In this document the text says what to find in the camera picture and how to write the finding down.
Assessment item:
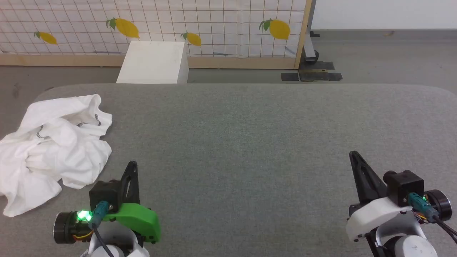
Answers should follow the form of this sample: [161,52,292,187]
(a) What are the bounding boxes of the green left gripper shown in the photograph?
[103,161,161,244]

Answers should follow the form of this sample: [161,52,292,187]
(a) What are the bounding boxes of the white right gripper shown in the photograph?
[345,151,415,243]

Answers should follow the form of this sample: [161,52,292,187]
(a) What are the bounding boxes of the white long-sleeve shirt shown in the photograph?
[0,94,113,217]

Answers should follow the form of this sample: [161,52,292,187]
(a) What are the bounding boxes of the black floor plates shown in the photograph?
[281,61,343,82]

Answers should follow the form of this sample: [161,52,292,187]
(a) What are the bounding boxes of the white rectangular box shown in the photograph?
[116,41,189,84]

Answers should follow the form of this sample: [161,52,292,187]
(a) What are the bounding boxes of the grey metal partition stand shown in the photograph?
[303,0,320,65]

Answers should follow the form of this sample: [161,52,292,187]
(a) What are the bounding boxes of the lemon print partition screen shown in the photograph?
[0,0,313,70]

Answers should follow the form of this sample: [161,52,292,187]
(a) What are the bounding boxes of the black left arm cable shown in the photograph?
[88,201,115,257]

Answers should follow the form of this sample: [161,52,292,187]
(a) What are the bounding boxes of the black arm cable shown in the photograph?
[408,193,457,245]
[88,201,115,257]

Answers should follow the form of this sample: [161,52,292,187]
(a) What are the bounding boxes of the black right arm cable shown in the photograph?
[408,193,457,245]

